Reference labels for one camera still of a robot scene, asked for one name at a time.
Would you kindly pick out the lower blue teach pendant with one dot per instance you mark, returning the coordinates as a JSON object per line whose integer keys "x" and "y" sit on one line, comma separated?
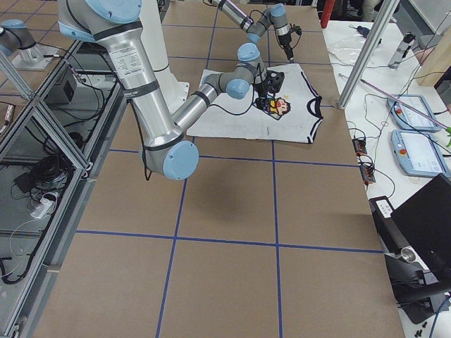
{"x": 417, "y": 154}

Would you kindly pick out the blue teach pendant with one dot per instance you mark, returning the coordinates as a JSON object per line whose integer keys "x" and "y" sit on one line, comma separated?
{"x": 409, "y": 120}
{"x": 417, "y": 154}

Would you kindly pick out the aluminium frame post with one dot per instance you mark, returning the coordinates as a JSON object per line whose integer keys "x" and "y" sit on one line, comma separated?
{"x": 382, "y": 19}

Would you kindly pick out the silver reacher grabber tool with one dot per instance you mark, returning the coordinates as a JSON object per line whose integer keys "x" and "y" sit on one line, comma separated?
{"x": 412, "y": 108}

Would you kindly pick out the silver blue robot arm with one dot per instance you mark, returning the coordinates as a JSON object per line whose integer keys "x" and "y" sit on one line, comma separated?
{"x": 116, "y": 26}
{"x": 274, "y": 17}

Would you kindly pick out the black monitor on stand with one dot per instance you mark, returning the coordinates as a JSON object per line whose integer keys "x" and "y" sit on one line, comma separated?
{"x": 416, "y": 235}

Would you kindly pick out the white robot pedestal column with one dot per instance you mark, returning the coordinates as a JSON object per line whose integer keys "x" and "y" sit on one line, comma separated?
{"x": 174, "y": 91}

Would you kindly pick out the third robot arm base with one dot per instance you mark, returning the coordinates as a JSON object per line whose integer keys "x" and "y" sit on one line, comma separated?
{"x": 17, "y": 40}

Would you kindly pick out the white power strip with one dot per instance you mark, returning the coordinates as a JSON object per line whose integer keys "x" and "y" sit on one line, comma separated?
{"x": 43, "y": 208}

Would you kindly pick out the white cartoon print t-shirt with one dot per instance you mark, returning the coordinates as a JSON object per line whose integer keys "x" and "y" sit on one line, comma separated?
{"x": 293, "y": 114}

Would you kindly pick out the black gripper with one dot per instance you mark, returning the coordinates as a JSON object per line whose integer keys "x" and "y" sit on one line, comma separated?
{"x": 286, "y": 43}
{"x": 263, "y": 91}

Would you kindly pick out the silver black handheld device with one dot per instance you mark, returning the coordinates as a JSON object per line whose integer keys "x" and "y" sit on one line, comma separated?
{"x": 402, "y": 50}

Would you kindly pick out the red fire extinguisher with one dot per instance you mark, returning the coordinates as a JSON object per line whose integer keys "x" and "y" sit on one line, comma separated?
{"x": 326, "y": 13}

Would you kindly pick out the grey control box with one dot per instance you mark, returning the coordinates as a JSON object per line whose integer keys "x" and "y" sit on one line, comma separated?
{"x": 63, "y": 90}

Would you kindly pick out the upper blue teach pendant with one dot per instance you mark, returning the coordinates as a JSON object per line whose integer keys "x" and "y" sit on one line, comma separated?
{"x": 409, "y": 120}

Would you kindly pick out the orange black connector module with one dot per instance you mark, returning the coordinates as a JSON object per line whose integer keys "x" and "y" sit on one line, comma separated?
{"x": 359, "y": 146}

